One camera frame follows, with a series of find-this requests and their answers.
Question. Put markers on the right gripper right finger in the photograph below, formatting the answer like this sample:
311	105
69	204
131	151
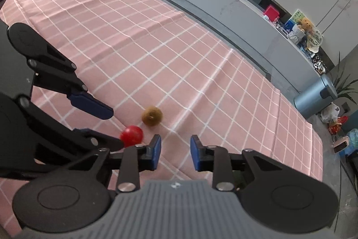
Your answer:
275	195

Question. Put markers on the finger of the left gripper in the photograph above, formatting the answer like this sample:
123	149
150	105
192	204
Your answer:
54	71
33	143

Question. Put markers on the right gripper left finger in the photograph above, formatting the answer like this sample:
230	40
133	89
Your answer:
77	195

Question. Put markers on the red cherry tomato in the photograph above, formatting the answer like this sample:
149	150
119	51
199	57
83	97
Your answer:
131	136

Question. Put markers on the pink stool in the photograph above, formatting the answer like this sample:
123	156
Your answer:
342	145

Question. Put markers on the red gift bag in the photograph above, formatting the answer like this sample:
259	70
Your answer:
335	126

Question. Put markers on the white plastic bag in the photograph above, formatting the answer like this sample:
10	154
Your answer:
329	113

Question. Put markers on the blue grey trash bin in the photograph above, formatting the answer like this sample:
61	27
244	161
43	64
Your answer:
316	97

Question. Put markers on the pink checkered tablecloth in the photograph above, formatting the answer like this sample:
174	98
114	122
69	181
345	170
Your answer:
132	54

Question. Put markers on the long leaf potted plant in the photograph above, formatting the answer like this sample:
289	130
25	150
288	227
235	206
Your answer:
344	87

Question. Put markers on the grey marble tv bench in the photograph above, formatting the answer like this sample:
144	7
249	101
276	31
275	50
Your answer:
242	24

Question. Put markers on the teddy bear toy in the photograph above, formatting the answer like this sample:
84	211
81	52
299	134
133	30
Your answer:
306	25

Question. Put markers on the red box on bench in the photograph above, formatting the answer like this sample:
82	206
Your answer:
271	13

